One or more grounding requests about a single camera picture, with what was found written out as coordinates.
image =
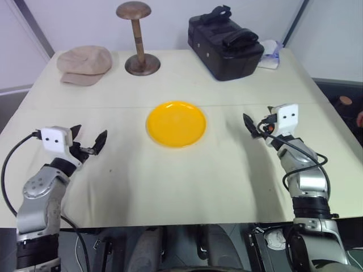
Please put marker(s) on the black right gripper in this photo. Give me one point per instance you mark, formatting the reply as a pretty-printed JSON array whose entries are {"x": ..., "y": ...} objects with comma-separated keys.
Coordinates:
[{"x": 269, "y": 123}]

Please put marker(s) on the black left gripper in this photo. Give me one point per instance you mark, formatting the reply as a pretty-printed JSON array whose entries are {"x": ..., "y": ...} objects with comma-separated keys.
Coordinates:
[{"x": 80, "y": 151}]

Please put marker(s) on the beige flat cap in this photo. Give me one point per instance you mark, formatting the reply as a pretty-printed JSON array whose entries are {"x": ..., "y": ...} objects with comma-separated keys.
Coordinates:
[{"x": 85, "y": 61}]

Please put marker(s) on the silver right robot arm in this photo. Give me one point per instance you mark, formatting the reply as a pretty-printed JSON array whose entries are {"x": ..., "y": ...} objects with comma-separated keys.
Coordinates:
[{"x": 307, "y": 175}]

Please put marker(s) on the white crumpled plastic bag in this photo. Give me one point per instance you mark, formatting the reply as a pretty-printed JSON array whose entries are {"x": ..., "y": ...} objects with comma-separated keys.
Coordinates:
[{"x": 270, "y": 55}]

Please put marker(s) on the black box with white disc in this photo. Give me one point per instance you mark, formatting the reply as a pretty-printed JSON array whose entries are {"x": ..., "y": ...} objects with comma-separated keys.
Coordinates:
[{"x": 272, "y": 241}]

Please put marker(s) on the yellow round plate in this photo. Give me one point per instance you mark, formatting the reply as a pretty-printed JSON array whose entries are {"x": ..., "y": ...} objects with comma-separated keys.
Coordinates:
[{"x": 176, "y": 124}]

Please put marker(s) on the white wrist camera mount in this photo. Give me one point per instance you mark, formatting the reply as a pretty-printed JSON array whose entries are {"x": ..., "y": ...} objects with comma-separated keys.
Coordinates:
[
  {"x": 54, "y": 139},
  {"x": 287, "y": 117}
]

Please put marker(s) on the small wooden knob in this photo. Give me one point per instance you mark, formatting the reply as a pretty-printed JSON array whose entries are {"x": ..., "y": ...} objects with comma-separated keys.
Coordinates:
[{"x": 345, "y": 100}]

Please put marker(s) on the reddish brown rounded object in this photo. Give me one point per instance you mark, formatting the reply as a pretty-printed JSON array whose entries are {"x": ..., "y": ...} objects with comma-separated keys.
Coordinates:
[{"x": 360, "y": 118}]

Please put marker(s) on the cream tablecloth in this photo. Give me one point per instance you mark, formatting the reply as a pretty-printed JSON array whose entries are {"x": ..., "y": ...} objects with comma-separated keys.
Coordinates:
[{"x": 170, "y": 181}]

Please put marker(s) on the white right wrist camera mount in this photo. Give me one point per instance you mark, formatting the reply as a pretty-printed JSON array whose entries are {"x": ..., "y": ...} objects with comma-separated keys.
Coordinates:
[{"x": 287, "y": 117}]

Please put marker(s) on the wooden hat stand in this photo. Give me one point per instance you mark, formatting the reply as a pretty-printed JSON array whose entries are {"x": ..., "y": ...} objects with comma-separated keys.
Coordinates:
[{"x": 139, "y": 42}]

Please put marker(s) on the grey metal frame post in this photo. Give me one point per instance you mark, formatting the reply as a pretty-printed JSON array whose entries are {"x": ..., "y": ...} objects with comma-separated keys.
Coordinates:
[
  {"x": 34, "y": 28},
  {"x": 296, "y": 21}
]

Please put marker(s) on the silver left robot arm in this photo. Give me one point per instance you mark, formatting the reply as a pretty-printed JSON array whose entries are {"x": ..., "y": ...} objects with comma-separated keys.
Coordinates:
[{"x": 39, "y": 195}]

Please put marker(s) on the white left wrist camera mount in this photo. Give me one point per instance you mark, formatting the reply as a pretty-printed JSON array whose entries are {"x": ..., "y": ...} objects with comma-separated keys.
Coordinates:
[{"x": 54, "y": 139}]

